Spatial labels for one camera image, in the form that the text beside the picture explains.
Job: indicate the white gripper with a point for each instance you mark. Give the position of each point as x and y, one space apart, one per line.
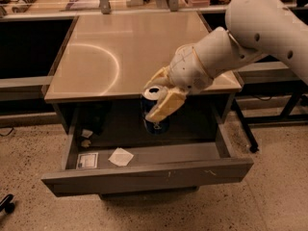
187 68

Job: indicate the blue pepsi can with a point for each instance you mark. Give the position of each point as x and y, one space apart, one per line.
149 99

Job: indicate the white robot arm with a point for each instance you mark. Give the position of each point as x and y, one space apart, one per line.
253 28

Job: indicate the grey drawer cabinet with top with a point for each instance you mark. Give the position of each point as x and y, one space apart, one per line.
112 56

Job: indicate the grey open top drawer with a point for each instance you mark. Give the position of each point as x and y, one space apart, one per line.
155 168

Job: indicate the white label sticker in drawer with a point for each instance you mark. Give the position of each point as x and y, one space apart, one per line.
87 160

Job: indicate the white folded paper napkin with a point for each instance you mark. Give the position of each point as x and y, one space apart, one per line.
121 157

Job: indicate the small tan crumpled scrap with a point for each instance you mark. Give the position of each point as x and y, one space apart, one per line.
85 143

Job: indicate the black table leg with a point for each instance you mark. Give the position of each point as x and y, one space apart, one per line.
253 143

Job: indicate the flat booklet on back counter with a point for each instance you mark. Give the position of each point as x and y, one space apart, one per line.
73 5

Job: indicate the black caster wheel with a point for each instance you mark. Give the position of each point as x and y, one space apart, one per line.
6 204

